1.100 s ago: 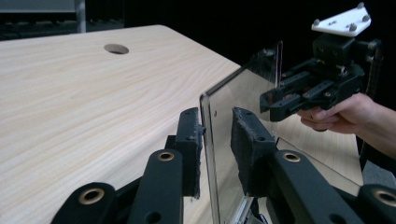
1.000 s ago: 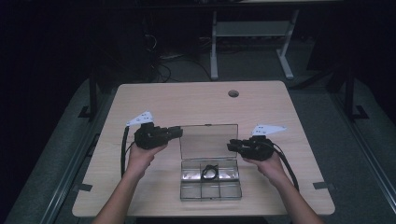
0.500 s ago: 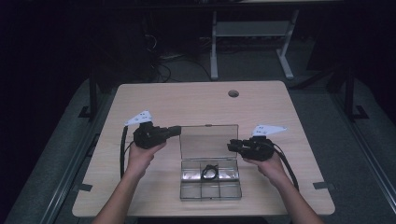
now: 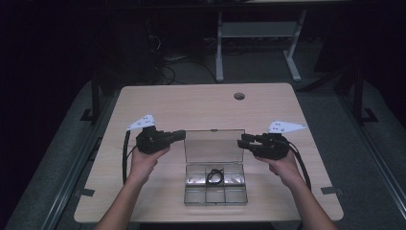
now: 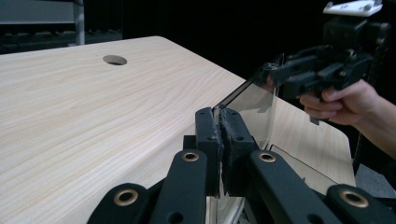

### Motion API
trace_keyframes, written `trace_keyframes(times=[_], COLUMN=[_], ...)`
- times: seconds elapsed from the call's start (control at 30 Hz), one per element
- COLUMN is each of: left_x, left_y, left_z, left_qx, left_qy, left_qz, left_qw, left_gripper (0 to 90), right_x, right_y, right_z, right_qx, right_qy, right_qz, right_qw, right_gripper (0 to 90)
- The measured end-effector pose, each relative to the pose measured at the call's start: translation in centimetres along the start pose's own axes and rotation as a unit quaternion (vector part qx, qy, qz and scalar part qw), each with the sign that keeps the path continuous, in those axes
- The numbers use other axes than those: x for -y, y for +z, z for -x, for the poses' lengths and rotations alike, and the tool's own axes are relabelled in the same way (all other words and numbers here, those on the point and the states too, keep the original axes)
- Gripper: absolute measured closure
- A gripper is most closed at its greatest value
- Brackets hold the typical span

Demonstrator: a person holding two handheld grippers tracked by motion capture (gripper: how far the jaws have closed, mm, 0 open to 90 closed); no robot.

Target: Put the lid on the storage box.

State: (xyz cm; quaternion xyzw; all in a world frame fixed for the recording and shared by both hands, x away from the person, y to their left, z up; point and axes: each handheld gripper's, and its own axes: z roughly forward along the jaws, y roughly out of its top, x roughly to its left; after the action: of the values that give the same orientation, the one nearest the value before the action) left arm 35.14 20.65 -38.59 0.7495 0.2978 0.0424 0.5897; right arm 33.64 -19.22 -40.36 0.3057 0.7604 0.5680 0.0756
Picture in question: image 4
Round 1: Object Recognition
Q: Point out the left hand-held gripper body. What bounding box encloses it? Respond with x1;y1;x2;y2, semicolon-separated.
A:
126;114;175;155

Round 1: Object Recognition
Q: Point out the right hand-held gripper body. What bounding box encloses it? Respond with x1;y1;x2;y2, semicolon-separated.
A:
254;120;307;161

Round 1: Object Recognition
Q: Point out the clear plastic compartment box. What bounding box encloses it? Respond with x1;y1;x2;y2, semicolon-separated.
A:
183;127;249;206

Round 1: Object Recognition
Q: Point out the person's right hand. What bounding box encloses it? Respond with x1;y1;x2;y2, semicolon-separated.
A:
255;150;304;189

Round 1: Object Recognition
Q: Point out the person's left hand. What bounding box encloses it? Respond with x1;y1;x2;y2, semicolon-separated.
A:
129;146;171;184

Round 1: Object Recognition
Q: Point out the black metal stand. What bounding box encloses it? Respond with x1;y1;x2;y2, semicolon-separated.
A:
79;70;103;125
351;67;380;125

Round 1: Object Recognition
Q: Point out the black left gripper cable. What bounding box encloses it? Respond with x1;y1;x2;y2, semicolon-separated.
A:
122;129;139;186

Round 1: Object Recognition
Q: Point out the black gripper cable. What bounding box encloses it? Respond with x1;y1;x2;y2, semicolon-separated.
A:
122;129;139;186
286;141;313;192

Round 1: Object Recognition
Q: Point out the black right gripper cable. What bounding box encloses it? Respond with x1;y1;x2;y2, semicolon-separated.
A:
286;141;313;192

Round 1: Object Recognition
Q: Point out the tangle of floor cables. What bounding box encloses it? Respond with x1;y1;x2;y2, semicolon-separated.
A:
144;14;218;86

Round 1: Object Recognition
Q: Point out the metal floor rail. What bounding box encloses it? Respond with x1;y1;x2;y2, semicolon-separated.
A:
39;90;121;230
337;94;406;214

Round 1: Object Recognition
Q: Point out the white metal desk frame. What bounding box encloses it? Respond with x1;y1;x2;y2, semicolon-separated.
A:
214;9;308;83

